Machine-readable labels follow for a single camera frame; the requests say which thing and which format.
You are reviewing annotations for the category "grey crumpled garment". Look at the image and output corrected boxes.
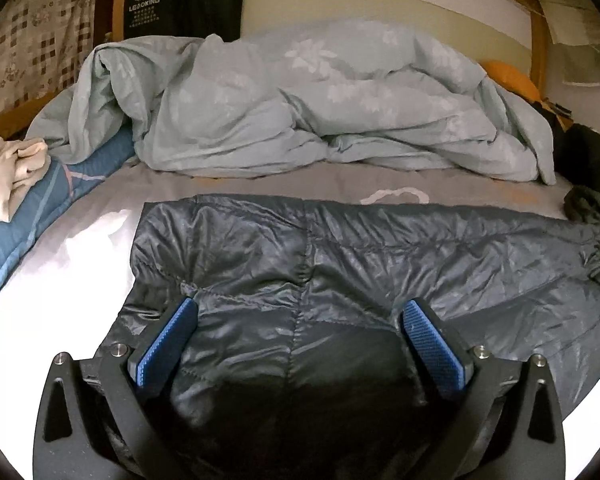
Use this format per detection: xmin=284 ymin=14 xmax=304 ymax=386
xmin=564 ymin=185 xmax=600 ymax=301

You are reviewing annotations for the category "dark green jacket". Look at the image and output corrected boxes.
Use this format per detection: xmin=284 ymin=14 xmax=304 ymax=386
xmin=547 ymin=102 xmax=600 ymax=196

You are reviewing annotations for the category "brown checked patterned curtain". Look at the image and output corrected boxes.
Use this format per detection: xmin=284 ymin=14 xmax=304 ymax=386
xmin=0 ymin=0 xmax=106 ymax=121

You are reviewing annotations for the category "blue pillow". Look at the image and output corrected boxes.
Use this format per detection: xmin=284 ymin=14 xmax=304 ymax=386
xmin=0 ymin=125 xmax=136 ymax=321

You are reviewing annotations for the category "light blue floral duvet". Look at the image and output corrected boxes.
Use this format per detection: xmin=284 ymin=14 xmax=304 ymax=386
xmin=25 ymin=17 xmax=557 ymax=186

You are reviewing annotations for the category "dark quilted down jacket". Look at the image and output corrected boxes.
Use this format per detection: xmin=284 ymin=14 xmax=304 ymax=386
xmin=100 ymin=194 xmax=600 ymax=480

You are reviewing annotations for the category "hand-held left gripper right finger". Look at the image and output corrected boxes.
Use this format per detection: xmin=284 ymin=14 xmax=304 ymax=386
xmin=401 ymin=298 xmax=567 ymax=480

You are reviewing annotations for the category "pale hanging cloth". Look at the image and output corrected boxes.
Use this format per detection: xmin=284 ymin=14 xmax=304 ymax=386
xmin=500 ymin=0 xmax=600 ymax=86

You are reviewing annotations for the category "orange pillow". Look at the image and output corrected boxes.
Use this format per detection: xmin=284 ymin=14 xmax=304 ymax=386
xmin=481 ymin=60 xmax=541 ymax=102

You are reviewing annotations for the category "cream garment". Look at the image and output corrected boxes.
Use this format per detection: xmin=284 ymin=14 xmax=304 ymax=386
xmin=0 ymin=134 xmax=51 ymax=222

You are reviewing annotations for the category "black garment bag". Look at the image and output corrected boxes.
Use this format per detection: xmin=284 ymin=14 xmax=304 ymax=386
xmin=122 ymin=0 xmax=247 ymax=41

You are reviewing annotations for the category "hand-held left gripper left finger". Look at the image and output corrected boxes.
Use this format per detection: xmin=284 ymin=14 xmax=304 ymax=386
xmin=34 ymin=296 xmax=198 ymax=480

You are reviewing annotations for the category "wooden bed frame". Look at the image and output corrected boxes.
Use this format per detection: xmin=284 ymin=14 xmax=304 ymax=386
xmin=0 ymin=0 xmax=551 ymax=146

